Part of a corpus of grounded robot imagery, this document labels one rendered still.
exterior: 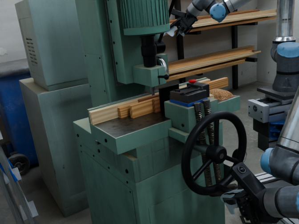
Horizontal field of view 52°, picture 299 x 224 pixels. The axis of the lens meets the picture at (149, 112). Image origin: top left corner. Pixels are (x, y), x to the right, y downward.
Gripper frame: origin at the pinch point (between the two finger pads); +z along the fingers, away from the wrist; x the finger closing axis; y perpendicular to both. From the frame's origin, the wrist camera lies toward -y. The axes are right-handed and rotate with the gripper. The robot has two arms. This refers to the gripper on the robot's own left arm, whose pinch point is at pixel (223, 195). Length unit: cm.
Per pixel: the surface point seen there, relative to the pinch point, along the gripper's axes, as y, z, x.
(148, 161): -18.6, 16.3, -12.4
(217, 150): -14.0, -2.9, 3.0
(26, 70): -118, 169, -15
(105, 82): -56, 37, -8
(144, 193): -8.2, 21.9, -16.1
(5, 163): -42, 86, -54
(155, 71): -48, 14, 3
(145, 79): -48, 18, 1
